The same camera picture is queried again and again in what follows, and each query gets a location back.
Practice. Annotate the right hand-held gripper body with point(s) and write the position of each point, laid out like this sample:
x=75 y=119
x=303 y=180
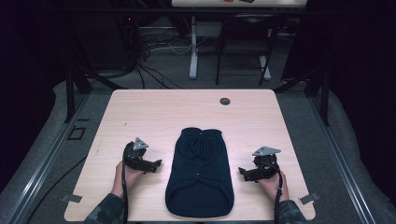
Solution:
x=265 y=161

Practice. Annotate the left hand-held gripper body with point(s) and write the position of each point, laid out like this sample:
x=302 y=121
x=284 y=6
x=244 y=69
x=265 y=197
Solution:
x=134 y=155

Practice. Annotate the person's left hand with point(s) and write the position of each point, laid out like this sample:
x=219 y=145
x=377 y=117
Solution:
x=129 y=180

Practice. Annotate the person's right hand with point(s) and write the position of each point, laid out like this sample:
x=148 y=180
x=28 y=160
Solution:
x=274 y=186

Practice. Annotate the dark navy garment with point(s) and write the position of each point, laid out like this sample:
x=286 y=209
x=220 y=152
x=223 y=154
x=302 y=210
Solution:
x=199 y=177

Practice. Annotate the grey tape strip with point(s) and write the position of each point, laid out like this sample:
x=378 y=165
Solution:
x=71 y=198
x=308 y=198

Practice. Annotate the black tape square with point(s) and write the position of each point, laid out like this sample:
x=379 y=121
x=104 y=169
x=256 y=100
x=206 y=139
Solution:
x=76 y=133

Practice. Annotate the white desk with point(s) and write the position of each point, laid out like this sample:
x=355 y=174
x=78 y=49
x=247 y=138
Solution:
x=193 y=46

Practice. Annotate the black chair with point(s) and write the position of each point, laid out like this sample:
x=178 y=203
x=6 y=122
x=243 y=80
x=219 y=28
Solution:
x=246 y=37

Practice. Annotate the aluminium floor rail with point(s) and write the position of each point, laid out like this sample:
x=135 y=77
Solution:
x=43 y=168
x=341 y=161

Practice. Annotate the black metal frame stand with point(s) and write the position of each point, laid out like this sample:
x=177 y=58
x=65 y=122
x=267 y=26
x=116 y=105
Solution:
x=323 y=93
x=71 y=93

